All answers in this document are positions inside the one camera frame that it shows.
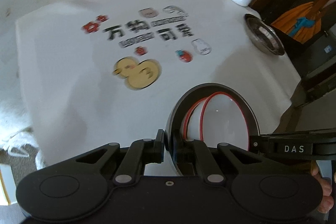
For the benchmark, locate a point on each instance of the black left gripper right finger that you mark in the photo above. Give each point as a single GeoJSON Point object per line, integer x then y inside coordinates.
{"type": "Point", "coordinates": [215, 165]}

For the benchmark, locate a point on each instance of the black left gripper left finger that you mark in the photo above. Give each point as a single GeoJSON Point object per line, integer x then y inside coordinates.
{"type": "Point", "coordinates": [124, 165]}

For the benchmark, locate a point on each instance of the large steel bowl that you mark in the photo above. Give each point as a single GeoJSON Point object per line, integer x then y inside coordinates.
{"type": "Point", "coordinates": [173, 138]}

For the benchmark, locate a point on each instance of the white bowl red rim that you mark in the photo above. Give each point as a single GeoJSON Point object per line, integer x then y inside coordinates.
{"type": "Point", "coordinates": [222, 121]}
{"type": "Point", "coordinates": [190, 126]}

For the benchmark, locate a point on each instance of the person's right hand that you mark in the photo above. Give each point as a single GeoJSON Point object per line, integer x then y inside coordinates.
{"type": "Point", "coordinates": [327, 202]}

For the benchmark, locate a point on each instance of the white printed cloth mat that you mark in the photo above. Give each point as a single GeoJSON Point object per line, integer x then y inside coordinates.
{"type": "Point", "coordinates": [100, 71]}

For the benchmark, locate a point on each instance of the white plastic bag on floor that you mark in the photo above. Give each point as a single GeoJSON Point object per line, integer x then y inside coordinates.
{"type": "Point", "coordinates": [17, 132]}

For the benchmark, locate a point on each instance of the small steel plate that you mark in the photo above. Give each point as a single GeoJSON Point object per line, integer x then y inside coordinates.
{"type": "Point", "coordinates": [262, 36]}

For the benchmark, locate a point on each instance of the orange cloth with teal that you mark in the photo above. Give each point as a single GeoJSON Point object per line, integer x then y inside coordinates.
{"type": "Point", "coordinates": [304, 21]}

